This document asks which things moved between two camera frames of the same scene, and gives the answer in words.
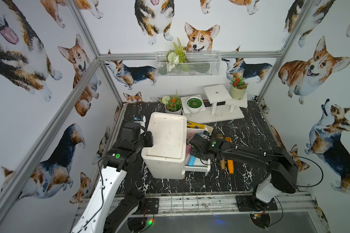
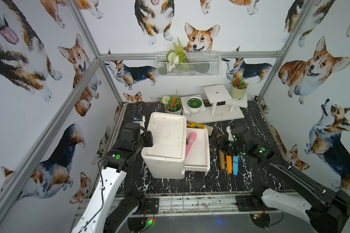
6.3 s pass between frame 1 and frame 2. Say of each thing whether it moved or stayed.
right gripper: moved
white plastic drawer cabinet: stayed
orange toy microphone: stayed
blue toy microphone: moved
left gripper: stayed
